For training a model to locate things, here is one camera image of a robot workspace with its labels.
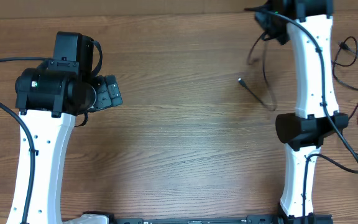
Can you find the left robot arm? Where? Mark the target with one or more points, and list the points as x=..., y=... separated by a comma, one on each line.
x=49, y=98

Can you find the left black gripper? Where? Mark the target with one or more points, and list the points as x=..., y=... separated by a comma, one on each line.
x=109, y=96

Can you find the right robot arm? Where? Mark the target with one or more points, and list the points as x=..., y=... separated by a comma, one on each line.
x=307, y=25

